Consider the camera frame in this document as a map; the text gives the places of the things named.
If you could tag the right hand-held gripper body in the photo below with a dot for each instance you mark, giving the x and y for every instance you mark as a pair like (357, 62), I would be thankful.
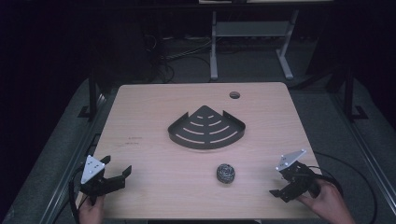
(300, 175)

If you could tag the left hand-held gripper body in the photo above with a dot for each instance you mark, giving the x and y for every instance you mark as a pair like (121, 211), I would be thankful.
(91, 169)

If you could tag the steel wool scrubber ball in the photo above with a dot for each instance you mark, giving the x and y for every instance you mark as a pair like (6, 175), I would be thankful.
(225, 173)

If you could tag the black metal corner shelf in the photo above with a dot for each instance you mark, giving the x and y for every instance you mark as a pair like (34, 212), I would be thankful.
(205, 135)

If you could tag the person's left hand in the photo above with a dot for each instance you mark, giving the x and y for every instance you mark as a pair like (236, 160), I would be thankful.
(91, 214)

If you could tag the person's right hand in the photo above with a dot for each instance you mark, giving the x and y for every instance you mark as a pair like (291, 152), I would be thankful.
(330, 207)

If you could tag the grey metal stand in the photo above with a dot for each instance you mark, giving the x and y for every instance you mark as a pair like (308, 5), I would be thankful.
(249, 29)

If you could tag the aluminium frame rail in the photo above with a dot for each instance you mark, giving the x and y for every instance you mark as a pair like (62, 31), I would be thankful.
(364, 149)
(71, 168)

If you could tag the black frame post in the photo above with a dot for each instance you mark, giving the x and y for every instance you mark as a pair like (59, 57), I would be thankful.
(349, 93)
(92, 93)

